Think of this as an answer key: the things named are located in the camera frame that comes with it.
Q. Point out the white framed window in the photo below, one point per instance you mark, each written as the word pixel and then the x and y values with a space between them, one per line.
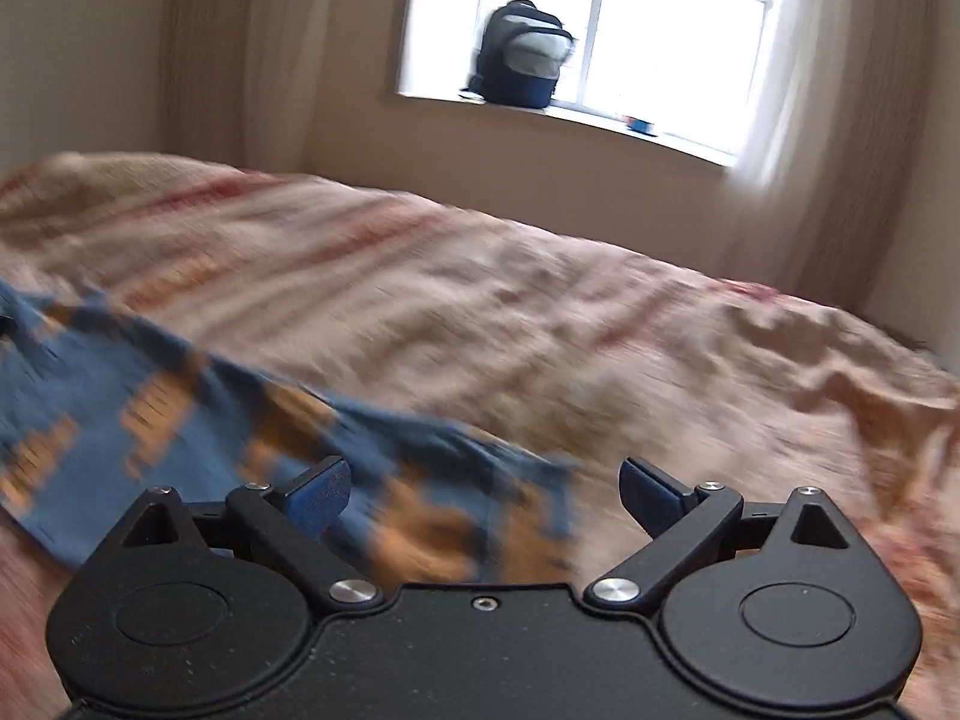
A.
pixel 660 37

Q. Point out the blue pants with orange print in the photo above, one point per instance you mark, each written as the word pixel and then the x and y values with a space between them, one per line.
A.
pixel 187 420

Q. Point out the pink floral bed blanket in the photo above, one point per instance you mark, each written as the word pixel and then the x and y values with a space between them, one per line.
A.
pixel 525 315

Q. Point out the small blue and orange box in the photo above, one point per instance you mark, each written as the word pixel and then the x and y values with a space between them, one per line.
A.
pixel 642 126

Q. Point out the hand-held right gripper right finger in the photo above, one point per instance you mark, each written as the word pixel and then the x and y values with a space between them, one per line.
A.
pixel 646 491

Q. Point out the dark blue backpack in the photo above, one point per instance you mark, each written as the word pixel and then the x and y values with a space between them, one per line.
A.
pixel 525 52

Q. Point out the beige curtain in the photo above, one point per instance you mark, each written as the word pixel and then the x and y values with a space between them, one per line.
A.
pixel 825 90
pixel 225 45

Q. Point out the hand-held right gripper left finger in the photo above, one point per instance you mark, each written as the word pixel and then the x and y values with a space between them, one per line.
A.
pixel 324 491

